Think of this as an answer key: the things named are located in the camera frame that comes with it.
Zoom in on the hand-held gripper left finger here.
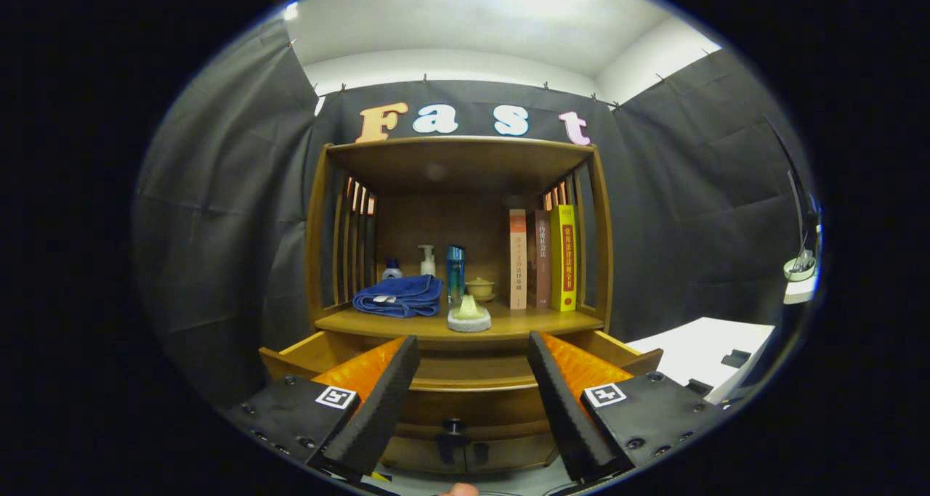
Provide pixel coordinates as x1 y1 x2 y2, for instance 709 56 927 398
222 335 422 482

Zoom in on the wooden drawer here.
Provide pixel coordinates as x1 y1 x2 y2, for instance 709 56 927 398
258 329 664 439

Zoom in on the brown book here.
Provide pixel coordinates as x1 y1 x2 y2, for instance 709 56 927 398
526 209 552 309

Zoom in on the wooden cabinet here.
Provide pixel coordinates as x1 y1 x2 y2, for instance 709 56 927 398
258 135 666 475

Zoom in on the wooden cabinet door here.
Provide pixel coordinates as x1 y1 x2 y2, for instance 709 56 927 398
465 432 560 473
381 434 466 473

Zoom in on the white side desk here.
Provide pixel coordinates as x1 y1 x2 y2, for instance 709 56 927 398
783 278 818 305

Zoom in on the beige book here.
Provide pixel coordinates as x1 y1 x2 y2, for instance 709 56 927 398
509 208 528 310

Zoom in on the white table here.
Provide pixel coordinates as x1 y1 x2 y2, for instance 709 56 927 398
626 317 776 404

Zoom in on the green-handled grey scrub brush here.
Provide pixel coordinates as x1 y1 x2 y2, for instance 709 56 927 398
447 294 493 333

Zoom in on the blue folded towel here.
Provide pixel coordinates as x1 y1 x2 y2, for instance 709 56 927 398
352 275 444 318

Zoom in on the tall blue bottle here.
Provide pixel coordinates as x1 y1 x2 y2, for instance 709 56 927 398
446 245 466 306

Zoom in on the wooden countertop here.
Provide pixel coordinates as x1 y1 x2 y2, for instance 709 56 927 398
315 300 605 341

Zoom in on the yellow book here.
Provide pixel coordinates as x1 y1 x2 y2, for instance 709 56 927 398
549 205 578 312

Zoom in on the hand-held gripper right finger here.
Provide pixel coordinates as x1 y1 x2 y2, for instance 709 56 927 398
526 331 731 484

